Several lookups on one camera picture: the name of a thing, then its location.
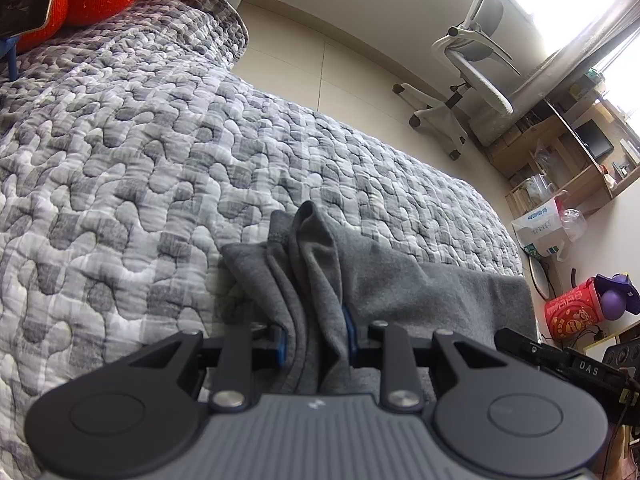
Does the white paper bag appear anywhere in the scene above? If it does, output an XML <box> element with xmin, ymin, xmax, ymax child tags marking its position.
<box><xmin>511</xmin><ymin>197</ymin><xmax>571</xmax><ymax>261</ymax></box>

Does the grey checkered quilted blanket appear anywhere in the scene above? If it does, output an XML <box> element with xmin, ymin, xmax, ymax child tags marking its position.
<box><xmin>0</xmin><ymin>0</ymin><xmax>523</xmax><ymax>480</ymax></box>

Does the grey t-shirt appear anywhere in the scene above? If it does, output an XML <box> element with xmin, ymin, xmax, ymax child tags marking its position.
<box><xmin>220</xmin><ymin>200</ymin><xmax>538</xmax><ymax>411</ymax></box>

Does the purple toy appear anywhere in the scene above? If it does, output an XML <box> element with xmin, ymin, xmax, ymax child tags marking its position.
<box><xmin>595</xmin><ymin>272</ymin><xmax>640</xmax><ymax>321</ymax></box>

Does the white round disc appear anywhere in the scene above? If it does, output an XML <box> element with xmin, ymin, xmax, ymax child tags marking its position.
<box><xmin>525</xmin><ymin>255</ymin><xmax>552</xmax><ymax>302</ymax></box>

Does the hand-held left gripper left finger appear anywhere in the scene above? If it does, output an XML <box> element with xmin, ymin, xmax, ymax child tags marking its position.
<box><xmin>121</xmin><ymin>322</ymin><xmax>288</xmax><ymax>413</ymax></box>

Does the wooden shelf unit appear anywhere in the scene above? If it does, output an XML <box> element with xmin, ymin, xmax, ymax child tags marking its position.
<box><xmin>487</xmin><ymin>67</ymin><xmax>640</xmax><ymax>221</ymax></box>

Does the white office chair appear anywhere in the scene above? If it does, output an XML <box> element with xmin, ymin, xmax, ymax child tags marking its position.
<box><xmin>392</xmin><ymin>0</ymin><xmax>523</xmax><ymax>162</ymax></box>

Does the red round box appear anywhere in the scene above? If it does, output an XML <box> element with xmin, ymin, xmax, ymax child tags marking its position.
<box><xmin>544</xmin><ymin>280</ymin><xmax>606</xmax><ymax>343</ymax></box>

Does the clear plastic bag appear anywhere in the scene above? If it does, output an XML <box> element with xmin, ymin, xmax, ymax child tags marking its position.
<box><xmin>560</xmin><ymin>207</ymin><xmax>587</xmax><ymax>243</ymax></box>

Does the black monitor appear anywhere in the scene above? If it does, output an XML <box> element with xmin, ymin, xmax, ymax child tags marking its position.
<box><xmin>572</xmin><ymin>120</ymin><xmax>615</xmax><ymax>161</ymax></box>

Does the grey curtain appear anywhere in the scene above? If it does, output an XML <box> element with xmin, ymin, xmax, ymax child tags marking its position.
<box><xmin>470</xmin><ymin>0</ymin><xmax>640</xmax><ymax>146</ymax></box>

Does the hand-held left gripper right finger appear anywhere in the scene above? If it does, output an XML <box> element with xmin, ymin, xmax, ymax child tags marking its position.
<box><xmin>341</xmin><ymin>305</ymin><xmax>508</xmax><ymax>413</ymax></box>

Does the blue phone stand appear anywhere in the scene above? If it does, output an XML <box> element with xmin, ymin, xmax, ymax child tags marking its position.
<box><xmin>0</xmin><ymin>35</ymin><xmax>21</xmax><ymax>81</ymax></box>

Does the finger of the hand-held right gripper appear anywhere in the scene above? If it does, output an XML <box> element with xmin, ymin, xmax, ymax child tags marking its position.
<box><xmin>492</xmin><ymin>327</ymin><xmax>572</xmax><ymax>368</ymax></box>

